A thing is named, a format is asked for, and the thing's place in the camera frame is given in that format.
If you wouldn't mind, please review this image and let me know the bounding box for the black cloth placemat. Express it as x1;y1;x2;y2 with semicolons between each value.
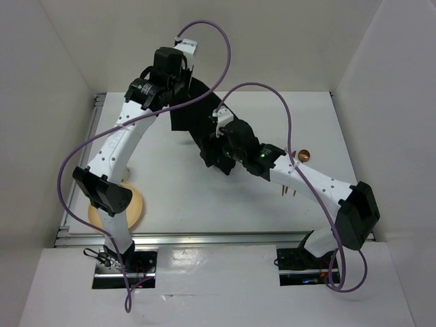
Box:
170;92;235;166

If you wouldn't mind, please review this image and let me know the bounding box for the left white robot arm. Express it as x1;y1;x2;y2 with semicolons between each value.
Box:
73;40;198;272

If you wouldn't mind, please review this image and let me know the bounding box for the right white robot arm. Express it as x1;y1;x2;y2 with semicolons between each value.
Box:
198;119;380;267

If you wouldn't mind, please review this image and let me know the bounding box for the copper spoon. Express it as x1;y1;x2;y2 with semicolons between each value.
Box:
292;149;311;163

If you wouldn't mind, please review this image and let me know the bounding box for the paper cup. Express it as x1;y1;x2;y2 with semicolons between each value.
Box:
123;167;130;181

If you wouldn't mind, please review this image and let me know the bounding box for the beige plate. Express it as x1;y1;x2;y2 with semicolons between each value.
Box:
88;183;146;231

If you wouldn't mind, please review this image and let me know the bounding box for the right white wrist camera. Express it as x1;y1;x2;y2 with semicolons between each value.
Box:
212;106;234;129

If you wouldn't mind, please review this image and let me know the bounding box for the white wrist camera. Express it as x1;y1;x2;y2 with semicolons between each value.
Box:
212;106;234;129
174;37;198;69

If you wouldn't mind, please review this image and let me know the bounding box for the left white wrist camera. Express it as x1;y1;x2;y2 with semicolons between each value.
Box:
174;37;198;69

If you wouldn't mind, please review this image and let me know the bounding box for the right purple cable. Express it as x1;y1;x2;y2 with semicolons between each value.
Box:
217;83;369;293

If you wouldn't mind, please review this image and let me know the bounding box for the purple cable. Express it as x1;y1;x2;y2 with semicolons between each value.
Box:
217;83;369;293
57;20;232;313

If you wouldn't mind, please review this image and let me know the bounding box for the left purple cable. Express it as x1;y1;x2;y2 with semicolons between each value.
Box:
57;20;232;313

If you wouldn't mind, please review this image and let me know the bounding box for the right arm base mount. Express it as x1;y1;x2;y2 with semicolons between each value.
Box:
273;247;333;286

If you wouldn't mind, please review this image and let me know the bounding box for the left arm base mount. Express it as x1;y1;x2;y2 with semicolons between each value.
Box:
83;247;159;290

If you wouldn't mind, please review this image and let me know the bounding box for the aluminium table frame rail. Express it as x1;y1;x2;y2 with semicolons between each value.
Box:
54;92;375;248

